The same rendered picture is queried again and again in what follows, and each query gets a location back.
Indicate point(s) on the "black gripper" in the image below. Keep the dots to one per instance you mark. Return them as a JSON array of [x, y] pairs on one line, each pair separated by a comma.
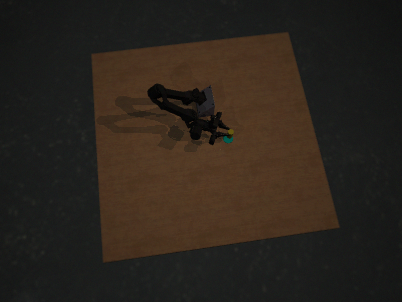
[[215, 134]]

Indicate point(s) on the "yellow cylinder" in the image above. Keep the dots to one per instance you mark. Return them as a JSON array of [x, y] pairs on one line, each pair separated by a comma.
[[230, 132]]

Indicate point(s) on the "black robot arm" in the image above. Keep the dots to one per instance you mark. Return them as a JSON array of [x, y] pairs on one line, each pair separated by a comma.
[[187, 115]]

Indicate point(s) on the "teal flat circle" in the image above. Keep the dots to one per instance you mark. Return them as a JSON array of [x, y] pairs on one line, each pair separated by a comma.
[[227, 140]]

